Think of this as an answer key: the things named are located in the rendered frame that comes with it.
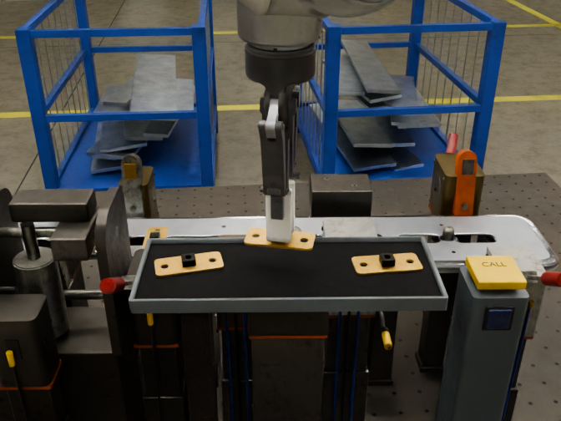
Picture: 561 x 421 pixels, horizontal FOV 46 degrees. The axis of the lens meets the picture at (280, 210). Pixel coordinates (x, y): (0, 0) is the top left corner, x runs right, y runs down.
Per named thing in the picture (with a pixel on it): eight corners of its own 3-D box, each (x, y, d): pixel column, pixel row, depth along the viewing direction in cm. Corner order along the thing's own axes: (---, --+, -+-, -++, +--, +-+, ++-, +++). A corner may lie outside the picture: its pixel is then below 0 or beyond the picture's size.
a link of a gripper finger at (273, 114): (290, 80, 70) (281, 92, 65) (289, 127, 72) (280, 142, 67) (268, 78, 70) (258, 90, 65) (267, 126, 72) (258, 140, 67)
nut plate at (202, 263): (219, 252, 85) (219, 245, 84) (224, 268, 82) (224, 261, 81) (154, 261, 83) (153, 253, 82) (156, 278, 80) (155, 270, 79)
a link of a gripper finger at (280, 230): (292, 188, 76) (290, 190, 75) (291, 240, 79) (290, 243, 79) (266, 185, 76) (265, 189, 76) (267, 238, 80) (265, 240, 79)
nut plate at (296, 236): (315, 235, 81) (315, 226, 81) (311, 251, 78) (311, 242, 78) (250, 229, 83) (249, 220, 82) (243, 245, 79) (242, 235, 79)
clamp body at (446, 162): (447, 287, 157) (469, 148, 140) (462, 324, 145) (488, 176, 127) (412, 287, 157) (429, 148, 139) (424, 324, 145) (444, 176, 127)
